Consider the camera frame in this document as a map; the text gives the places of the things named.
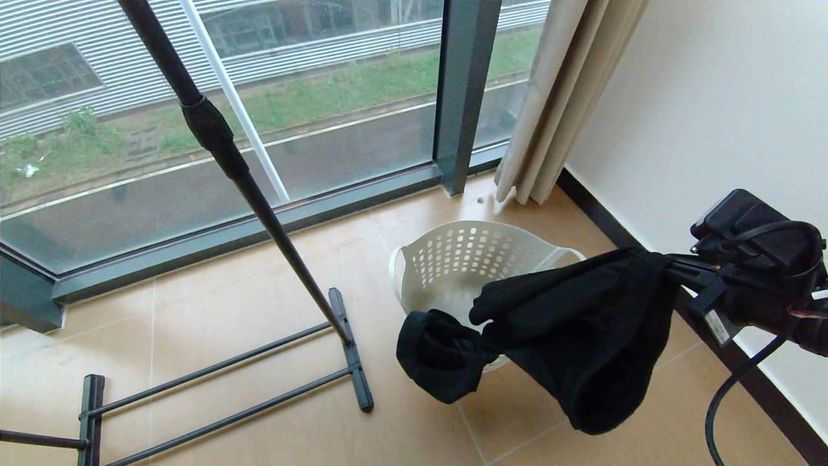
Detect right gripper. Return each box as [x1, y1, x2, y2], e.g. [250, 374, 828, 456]
[687, 265, 811, 348]

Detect beige curtain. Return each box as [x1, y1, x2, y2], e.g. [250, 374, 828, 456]
[494, 0, 651, 206]

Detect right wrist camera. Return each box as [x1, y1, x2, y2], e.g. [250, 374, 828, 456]
[690, 188, 826, 274]

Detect window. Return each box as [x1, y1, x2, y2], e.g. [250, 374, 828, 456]
[0, 0, 551, 332]

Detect white laundry basket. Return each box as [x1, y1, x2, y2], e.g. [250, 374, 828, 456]
[389, 220, 587, 373]

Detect black clothes rack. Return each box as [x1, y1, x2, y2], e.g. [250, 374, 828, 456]
[0, 0, 375, 466]

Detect black garment with white cords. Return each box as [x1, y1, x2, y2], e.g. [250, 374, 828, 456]
[468, 247, 681, 436]

